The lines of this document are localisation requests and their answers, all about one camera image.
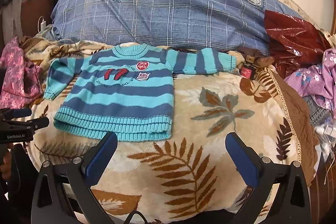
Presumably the teal blue striped kids sweater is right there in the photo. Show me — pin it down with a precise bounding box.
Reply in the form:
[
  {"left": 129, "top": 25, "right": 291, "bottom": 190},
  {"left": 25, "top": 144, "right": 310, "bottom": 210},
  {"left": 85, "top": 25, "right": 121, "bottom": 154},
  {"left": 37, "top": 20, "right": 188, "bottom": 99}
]
[{"left": 44, "top": 44, "right": 236, "bottom": 142}]

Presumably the pink floral garment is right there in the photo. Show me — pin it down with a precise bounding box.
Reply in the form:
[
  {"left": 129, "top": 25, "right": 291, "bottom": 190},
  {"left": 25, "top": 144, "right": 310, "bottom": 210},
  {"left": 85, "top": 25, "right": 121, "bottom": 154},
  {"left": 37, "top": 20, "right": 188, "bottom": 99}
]
[{"left": 1, "top": 38, "right": 43, "bottom": 109}]

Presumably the brown quilted bedspread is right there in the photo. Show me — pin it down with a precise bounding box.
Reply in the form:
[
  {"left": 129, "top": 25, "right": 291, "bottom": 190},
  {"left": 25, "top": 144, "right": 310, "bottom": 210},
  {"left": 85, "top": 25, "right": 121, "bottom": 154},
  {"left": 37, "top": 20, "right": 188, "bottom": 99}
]
[{"left": 272, "top": 73, "right": 319, "bottom": 186}]

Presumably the white phone charger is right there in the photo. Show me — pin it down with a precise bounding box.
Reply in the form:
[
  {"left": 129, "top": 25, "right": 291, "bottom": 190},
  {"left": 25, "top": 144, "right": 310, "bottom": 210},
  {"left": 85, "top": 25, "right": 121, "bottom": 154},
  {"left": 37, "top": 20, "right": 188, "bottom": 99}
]
[{"left": 40, "top": 19, "right": 46, "bottom": 31}]

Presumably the beige leaf pattern blanket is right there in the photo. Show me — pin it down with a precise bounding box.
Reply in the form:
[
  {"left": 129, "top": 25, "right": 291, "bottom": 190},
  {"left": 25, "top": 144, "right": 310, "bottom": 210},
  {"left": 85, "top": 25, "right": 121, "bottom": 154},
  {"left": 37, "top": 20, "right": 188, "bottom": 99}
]
[{"left": 20, "top": 36, "right": 302, "bottom": 224}]

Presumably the purple floral garment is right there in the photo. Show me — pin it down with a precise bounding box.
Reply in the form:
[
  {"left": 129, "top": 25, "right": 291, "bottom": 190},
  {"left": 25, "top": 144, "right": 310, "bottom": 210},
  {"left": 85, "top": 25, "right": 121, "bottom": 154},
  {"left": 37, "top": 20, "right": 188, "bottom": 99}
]
[{"left": 284, "top": 48, "right": 336, "bottom": 119}]

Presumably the small red box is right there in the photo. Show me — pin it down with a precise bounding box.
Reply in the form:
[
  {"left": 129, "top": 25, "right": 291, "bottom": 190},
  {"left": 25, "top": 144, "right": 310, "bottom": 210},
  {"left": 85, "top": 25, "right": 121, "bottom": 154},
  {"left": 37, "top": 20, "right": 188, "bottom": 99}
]
[{"left": 240, "top": 64, "right": 256, "bottom": 80}]

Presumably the dark red plastic bag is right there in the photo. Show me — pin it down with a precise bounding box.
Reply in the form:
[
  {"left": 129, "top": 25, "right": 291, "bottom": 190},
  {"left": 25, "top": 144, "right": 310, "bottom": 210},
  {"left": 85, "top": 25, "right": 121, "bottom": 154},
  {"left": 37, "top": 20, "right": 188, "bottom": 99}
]
[{"left": 264, "top": 10, "right": 331, "bottom": 78}]

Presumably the blue plaid pillow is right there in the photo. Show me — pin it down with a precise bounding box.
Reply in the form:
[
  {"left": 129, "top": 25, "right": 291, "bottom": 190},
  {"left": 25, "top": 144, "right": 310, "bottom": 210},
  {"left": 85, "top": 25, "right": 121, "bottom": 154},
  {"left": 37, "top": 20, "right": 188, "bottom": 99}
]
[{"left": 51, "top": 0, "right": 295, "bottom": 54}]

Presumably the white charger cable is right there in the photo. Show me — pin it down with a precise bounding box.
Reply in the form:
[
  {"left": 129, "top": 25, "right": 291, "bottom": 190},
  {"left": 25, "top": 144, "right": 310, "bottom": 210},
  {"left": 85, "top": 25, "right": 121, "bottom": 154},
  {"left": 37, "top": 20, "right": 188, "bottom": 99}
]
[{"left": 37, "top": 15, "right": 77, "bottom": 46}]

